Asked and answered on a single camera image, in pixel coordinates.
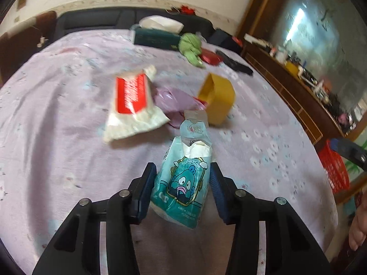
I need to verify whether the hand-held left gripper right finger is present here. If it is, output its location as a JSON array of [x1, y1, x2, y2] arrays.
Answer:
[[209, 162, 330, 275]]

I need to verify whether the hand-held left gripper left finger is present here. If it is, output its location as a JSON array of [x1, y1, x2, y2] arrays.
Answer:
[[31, 162, 158, 275]]

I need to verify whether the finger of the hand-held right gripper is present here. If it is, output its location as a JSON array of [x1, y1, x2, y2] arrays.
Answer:
[[329, 137, 367, 168]]

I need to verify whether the red plastic basket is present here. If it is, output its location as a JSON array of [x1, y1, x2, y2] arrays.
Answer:
[[318, 140, 351, 192]]

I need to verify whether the teal cartoon tissue pack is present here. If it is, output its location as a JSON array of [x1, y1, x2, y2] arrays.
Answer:
[[149, 110, 213, 230]]

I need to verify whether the person's right hand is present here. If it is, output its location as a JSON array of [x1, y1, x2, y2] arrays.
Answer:
[[348, 210, 367, 251]]

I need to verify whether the floral purple tablecloth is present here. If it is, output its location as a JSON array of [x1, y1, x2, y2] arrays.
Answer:
[[0, 29, 339, 275]]

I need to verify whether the yellow hexagonal container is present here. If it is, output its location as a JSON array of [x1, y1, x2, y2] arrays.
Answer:
[[197, 72, 236, 126]]

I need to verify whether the wooden counter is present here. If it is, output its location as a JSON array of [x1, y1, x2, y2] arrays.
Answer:
[[235, 0, 367, 146]]

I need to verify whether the purple plastic bag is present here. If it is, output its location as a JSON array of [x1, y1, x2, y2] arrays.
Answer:
[[153, 87, 207, 128]]

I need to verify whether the red and white packet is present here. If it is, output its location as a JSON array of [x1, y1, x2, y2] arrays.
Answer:
[[103, 64, 170, 144]]

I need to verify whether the yellow box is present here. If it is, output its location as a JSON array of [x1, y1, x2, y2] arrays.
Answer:
[[285, 62, 300, 76]]

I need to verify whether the black flat pouch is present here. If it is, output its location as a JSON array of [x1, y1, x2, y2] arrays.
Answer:
[[215, 50, 254, 77]]

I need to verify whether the red foil packet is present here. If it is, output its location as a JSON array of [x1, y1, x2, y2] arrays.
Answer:
[[199, 49, 224, 65]]

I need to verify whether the green plush toy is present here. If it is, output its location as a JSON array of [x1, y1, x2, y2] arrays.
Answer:
[[178, 33, 206, 69]]

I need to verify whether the dark teal tissue box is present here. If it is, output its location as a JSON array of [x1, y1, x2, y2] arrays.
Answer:
[[130, 15, 184, 51]]

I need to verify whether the dark sofa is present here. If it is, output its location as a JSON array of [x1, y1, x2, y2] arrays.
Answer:
[[54, 8, 244, 55]]

